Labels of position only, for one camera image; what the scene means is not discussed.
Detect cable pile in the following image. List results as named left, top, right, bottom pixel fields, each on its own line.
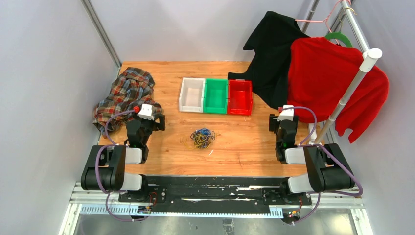
left=181, top=128, right=222, bottom=150

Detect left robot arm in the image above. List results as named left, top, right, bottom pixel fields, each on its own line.
left=81, top=114, right=165, bottom=202

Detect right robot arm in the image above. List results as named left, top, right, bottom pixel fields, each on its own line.
left=269, top=114, right=355, bottom=204

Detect plaid flannel shirt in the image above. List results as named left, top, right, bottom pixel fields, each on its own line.
left=93, top=67, right=163, bottom=135

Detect red plastic bin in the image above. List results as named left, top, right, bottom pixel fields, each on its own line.
left=227, top=80, right=253, bottom=116

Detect white plastic bin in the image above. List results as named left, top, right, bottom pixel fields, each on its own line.
left=179, top=77, right=206, bottom=113

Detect red sweater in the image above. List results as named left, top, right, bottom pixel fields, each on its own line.
left=287, top=37, right=389, bottom=143

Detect green plastic bin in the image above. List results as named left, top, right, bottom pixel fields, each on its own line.
left=203, top=79, right=229, bottom=114

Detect black t-shirt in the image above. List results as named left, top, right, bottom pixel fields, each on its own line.
left=228, top=11, right=308, bottom=109

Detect green hanger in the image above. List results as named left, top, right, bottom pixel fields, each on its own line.
left=325, top=32, right=353, bottom=48

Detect white clothes rack pole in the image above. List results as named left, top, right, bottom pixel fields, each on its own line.
left=309, top=48, right=383, bottom=144

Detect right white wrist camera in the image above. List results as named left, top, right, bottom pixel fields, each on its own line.
left=277, top=105, right=294, bottom=121

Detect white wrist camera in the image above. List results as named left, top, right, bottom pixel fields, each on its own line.
left=277, top=105, right=294, bottom=121
left=138, top=103, right=155, bottom=120

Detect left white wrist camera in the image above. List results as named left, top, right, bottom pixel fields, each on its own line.
left=138, top=103, right=155, bottom=120

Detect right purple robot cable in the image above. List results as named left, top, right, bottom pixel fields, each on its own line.
left=278, top=106, right=364, bottom=225

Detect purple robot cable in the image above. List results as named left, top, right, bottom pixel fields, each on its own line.
left=278, top=106, right=364, bottom=225
left=95, top=109, right=153, bottom=223

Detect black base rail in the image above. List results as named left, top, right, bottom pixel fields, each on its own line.
left=118, top=176, right=311, bottom=214

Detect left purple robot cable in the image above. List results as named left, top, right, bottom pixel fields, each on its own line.
left=95, top=109, right=153, bottom=223

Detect pink wire hanger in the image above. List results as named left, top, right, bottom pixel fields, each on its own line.
left=295, top=0, right=343, bottom=33

